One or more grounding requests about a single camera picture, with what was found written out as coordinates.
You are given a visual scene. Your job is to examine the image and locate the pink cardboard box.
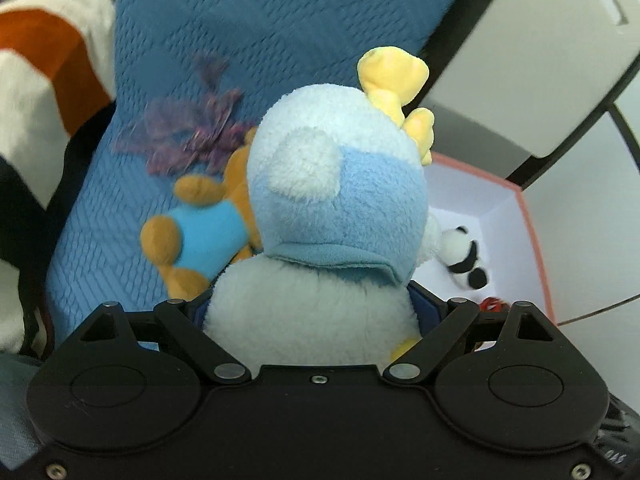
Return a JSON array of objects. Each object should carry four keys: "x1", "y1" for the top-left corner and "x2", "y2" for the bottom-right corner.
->
[{"x1": 407, "y1": 150, "x2": 556, "y2": 351}]

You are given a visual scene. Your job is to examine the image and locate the white and blue plush toy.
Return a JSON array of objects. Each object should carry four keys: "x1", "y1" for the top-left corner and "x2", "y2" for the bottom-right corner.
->
[{"x1": 202, "y1": 45, "x2": 443, "y2": 367}]

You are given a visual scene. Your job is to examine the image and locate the panda plush toy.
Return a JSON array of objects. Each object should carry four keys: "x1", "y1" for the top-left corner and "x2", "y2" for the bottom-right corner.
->
[{"x1": 432, "y1": 226, "x2": 491, "y2": 291}]

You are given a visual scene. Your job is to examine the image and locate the blue textured mat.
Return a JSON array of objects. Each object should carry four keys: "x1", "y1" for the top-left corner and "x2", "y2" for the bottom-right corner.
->
[{"x1": 45, "y1": 0, "x2": 481, "y2": 356}]

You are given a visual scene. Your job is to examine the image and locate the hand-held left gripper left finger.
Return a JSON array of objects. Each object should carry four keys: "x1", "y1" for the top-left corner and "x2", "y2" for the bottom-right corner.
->
[{"x1": 75, "y1": 299, "x2": 253, "y2": 386}]

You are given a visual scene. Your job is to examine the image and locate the brown bear plush toy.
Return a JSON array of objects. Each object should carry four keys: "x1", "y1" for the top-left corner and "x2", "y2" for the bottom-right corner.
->
[{"x1": 140, "y1": 127, "x2": 263, "y2": 301}]

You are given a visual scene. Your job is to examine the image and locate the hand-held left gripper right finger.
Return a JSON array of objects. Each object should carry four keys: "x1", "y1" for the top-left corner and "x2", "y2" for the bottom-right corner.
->
[{"x1": 382, "y1": 282, "x2": 557, "y2": 386}]

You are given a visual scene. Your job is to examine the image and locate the pink fuzzy toy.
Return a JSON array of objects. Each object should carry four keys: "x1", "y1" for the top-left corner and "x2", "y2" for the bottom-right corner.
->
[{"x1": 114, "y1": 89, "x2": 257, "y2": 177}]

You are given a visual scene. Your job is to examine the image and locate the grey cloth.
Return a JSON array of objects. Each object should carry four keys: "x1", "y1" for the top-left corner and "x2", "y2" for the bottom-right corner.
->
[{"x1": 0, "y1": 350, "x2": 53, "y2": 471}]

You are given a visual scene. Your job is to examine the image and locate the striped blanket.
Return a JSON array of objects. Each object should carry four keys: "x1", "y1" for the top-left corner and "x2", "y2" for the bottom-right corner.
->
[{"x1": 0, "y1": 0, "x2": 121, "y2": 358}]

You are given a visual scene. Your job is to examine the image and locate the beige folding chair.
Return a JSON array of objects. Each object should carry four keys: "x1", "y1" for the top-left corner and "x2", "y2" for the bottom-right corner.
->
[{"x1": 419, "y1": 0, "x2": 640, "y2": 192}]

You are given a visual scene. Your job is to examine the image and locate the purple mesh bow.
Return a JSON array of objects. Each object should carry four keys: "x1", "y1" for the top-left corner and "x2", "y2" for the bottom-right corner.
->
[{"x1": 192, "y1": 54, "x2": 232, "y2": 93}]

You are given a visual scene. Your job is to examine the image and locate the white cabinet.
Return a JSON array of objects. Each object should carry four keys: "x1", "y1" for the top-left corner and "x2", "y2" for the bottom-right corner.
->
[{"x1": 522, "y1": 105, "x2": 640, "y2": 406}]

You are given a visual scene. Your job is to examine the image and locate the black metal bar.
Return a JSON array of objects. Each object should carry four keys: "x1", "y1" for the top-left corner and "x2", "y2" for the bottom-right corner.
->
[{"x1": 610, "y1": 104, "x2": 640, "y2": 171}]

